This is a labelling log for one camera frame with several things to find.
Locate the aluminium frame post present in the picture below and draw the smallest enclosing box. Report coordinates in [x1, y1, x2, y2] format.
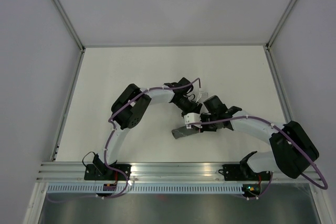
[265, 0, 316, 51]
[36, 0, 85, 52]

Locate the aluminium right frame post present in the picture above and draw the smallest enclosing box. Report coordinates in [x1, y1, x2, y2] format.
[265, 0, 316, 51]

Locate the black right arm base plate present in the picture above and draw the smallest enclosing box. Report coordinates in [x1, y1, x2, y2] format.
[218, 164, 271, 182]

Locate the aluminium front rail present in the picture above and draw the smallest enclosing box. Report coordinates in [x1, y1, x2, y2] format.
[36, 162, 322, 183]

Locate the white slotted cable duct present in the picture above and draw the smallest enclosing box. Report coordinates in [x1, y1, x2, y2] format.
[47, 183, 243, 194]

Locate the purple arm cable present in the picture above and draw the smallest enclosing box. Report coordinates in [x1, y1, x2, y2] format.
[46, 77, 203, 204]
[186, 115, 329, 200]

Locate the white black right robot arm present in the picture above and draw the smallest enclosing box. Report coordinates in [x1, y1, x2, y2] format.
[201, 95, 319, 179]

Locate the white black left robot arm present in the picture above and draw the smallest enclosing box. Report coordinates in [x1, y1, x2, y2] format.
[93, 78, 202, 180]

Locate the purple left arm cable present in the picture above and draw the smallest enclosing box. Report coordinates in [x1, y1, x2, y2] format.
[46, 77, 203, 204]

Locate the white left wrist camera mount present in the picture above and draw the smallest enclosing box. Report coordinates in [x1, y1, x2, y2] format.
[198, 91, 208, 100]

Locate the grey cloth napkin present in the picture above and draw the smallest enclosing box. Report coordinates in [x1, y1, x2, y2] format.
[171, 126, 201, 140]

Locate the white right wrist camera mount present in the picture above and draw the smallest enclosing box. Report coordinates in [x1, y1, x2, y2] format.
[183, 113, 202, 129]

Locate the aluminium left frame post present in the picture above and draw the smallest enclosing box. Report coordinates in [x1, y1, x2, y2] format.
[36, 0, 85, 52]

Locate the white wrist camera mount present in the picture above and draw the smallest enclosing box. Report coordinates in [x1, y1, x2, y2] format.
[198, 91, 208, 100]
[183, 113, 202, 129]

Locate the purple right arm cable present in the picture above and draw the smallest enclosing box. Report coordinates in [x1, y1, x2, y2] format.
[186, 115, 329, 200]

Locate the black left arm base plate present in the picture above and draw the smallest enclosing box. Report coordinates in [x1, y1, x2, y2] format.
[81, 152, 131, 182]

